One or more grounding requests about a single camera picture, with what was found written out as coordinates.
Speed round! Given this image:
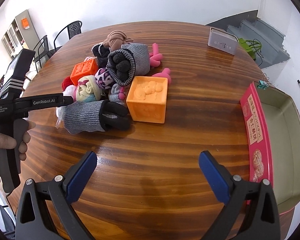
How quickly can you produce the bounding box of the grey staircase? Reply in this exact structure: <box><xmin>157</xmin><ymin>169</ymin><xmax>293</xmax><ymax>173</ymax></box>
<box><xmin>205</xmin><ymin>10</ymin><xmax>290</xmax><ymax>69</ymax></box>

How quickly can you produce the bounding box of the black mesh-back chair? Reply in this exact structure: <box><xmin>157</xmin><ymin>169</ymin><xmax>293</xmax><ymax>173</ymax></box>
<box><xmin>54</xmin><ymin>21</ymin><xmax>83</xmax><ymax>53</ymax></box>

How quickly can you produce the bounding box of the light grey sock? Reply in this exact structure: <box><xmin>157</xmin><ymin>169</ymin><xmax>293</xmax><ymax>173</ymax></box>
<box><xmin>121</xmin><ymin>43</ymin><xmax>151</xmax><ymax>76</ymax></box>

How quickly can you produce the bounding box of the green felt bag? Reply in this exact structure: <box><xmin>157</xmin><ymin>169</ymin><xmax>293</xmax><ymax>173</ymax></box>
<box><xmin>237</xmin><ymin>37</ymin><xmax>262</xmax><ymax>61</ymax></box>

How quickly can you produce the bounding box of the yellow pink sock roll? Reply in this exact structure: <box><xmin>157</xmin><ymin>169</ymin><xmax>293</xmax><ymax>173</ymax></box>
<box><xmin>75</xmin><ymin>75</ymin><xmax>102</xmax><ymax>103</ymax></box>

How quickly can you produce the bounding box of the brown sock bundle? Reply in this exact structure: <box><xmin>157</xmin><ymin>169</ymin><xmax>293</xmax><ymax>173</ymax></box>
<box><xmin>107</xmin><ymin>31</ymin><xmax>134</xmax><ymax>49</ymax></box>

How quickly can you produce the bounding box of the person's left hand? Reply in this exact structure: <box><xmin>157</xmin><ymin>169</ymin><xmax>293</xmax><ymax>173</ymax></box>
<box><xmin>0</xmin><ymin>121</ymin><xmax>37</xmax><ymax>184</ymax></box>

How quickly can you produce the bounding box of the grey tin box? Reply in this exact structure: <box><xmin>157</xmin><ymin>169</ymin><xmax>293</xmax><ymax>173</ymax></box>
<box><xmin>207</xmin><ymin>27</ymin><xmax>239</xmax><ymax>55</ymax></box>

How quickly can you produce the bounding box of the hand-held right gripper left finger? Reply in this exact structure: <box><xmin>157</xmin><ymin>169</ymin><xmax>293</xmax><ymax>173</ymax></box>
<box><xmin>15</xmin><ymin>151</ymin><xmax>98</xmax><ymax>240</ymax></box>

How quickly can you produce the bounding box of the small red-orange toy block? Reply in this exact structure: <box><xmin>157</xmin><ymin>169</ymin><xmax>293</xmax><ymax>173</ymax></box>
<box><xmin>70</xmin><ymin>60</ymin><xmax>99</xmax><ymax>86</ymax></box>

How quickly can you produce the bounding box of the red pompom ball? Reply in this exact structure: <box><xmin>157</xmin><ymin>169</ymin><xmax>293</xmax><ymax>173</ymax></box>
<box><xmin>62</xmin><ymin>76</ymin><xmax>77</xmax><ymax>92</ymax></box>

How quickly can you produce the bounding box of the pink tin container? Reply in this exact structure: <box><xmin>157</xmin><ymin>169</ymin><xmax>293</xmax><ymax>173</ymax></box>
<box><xmin>240</xmin><ymin>82</ymin><xmax>300</xmax><ymax>214</ymax></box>

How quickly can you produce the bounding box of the teal binder clip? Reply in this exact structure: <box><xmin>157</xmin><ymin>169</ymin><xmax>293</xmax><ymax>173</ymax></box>
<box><xmin>257</xmin><ymin>73</ymin><xmax>272</xmax><ymax>91</ymax></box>

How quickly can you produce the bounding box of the large orange toy cube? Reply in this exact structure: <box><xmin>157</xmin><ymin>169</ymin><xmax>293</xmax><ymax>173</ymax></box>
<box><xmin>126</xmin><ymin>76</ymin><xmax>169</xmax><ymax>124</ymax></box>

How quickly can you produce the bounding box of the black fuzzy sock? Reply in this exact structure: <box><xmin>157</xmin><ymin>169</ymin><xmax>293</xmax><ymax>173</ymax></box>
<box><xmin>91</xmin><ymin>44</ymin><xmax>112</xmax><ymax>67</ymax></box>

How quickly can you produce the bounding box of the grey glass-door cabinet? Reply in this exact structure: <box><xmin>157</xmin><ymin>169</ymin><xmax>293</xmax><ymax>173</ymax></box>
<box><xmin>2</xmin><ymin>9</ymin><xmax>41</xmax><ymax>58</ymax></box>

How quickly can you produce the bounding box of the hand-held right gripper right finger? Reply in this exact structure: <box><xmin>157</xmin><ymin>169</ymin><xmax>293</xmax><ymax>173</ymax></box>
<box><xmin>199</xmin><ymin>151</ymin><xmax>280</xmax><ymax>240</ymax></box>

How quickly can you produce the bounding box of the black metal chair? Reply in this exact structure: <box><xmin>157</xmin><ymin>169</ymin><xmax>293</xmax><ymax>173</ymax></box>
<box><xmin>32</xmin><ymin>35</ymin><xmax>52</xmax><ymax>71</ymax></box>

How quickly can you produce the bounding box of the black cable on stairs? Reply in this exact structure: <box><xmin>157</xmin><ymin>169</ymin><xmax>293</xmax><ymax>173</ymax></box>
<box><xmin>252</xmin><ymin>39</ymin><xmax>265</xmax><ymax>67</ymax></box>

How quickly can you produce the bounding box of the pink leopard print sock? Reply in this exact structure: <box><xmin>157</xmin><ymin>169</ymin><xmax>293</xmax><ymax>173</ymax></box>
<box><xmin>94</xmin><ymin>68</ymin><xmax>115</xmax><ymax>90</ymax></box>

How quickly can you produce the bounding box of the ribbed grey black sock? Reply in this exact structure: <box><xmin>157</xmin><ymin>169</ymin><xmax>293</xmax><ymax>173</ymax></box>
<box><xmin>63</xmin><ymin>99</ymin><xmax>131</xmax><ymax>135</ymax></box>

